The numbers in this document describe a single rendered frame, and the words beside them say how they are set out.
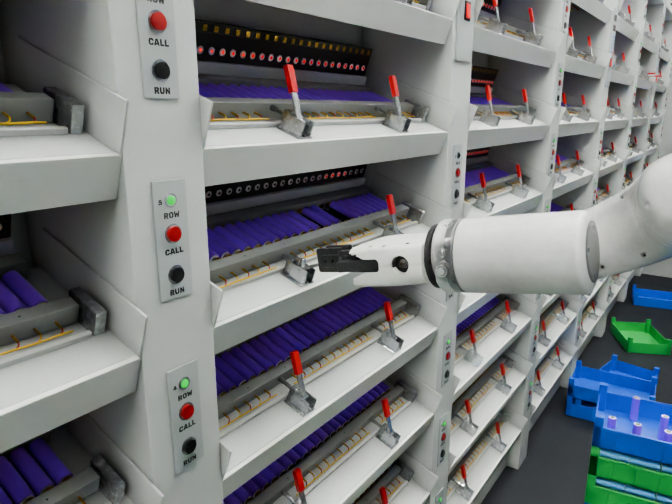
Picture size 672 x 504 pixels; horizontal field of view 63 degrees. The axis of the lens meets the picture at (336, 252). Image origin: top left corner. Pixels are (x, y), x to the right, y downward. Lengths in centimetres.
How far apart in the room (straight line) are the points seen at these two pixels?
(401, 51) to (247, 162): 57
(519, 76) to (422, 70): 70
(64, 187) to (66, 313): 14
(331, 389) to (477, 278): 39
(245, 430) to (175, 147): 41
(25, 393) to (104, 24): 32
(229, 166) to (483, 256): 29
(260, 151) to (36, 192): 26
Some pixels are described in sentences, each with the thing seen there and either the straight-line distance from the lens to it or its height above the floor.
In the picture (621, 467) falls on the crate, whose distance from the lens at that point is 157.
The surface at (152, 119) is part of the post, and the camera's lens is 56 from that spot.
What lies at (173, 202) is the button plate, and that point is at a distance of 57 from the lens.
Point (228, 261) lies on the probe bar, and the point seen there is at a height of 100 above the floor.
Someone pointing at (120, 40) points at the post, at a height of 125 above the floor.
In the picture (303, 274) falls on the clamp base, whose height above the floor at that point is 97.
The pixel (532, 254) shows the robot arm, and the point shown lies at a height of 105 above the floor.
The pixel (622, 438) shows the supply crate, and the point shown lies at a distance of 153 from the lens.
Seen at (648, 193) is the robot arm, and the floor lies 112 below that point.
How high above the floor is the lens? 119
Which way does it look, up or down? 14 degrees down
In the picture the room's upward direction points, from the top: straight up
